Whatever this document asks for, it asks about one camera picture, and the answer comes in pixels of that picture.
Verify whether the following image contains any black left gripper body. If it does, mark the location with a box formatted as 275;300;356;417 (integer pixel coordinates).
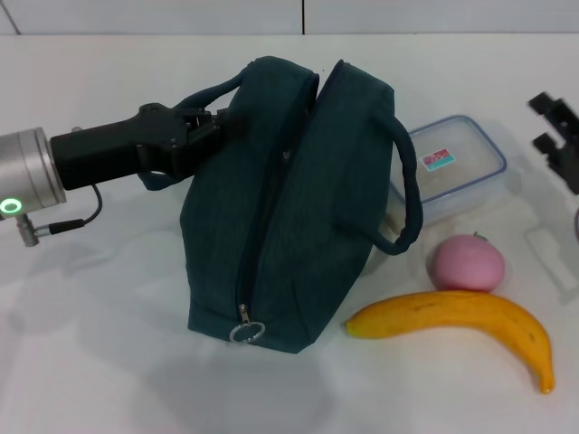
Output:
49;102;223;192

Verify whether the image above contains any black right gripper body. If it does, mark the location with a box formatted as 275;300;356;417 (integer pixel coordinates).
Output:
554;130;579;195

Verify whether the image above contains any clear plastic food container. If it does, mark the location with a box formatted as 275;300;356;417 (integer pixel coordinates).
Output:
391;114;508;227

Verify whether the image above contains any dark teal insulated lunch bag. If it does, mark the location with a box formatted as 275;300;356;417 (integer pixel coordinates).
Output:
139;56;424;356

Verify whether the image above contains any pink toy peach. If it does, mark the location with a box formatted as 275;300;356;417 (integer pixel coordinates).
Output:
428;231;506;293

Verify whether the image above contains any yellow toy banana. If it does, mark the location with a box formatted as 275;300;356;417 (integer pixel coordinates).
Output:
345;290;555;395

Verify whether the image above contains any silver zipper pull ring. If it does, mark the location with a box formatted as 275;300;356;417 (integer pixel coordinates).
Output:
229;303;265;346

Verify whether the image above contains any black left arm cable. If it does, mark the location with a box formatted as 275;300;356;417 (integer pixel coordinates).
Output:
15;184;105;248

